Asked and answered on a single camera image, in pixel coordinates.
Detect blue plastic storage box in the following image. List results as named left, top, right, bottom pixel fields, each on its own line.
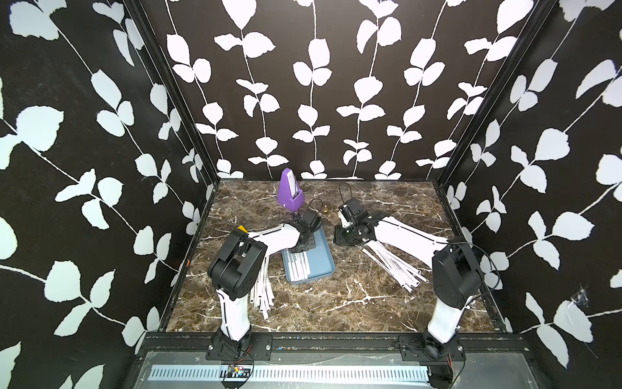
left=281, top=228, right=335, bottom=285

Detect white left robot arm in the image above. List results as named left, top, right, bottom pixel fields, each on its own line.
left=208, top=209, right=322, bottom=345

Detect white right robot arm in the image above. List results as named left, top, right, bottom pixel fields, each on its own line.
left=334, top=198, right=484, bottom=348

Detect purple metronome-like object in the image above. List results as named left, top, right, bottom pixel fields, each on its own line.
left=277, top=168, right=305, bottom=212

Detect small green circuit board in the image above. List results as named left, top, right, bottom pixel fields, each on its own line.
left=223, top=365, right=254, bottom=380

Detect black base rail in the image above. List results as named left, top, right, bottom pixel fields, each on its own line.
left=208, top=331, right=531, bottom=363

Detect white slotted cable duct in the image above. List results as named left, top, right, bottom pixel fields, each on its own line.
left=147, top=365, right=430, bottom=385

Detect black left corner post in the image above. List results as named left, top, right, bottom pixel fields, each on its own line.
left=123, top=0, right=220, bottom=186

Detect black corner frame post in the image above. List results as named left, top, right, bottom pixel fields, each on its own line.
left=436, top=0, right=557, bottom=188

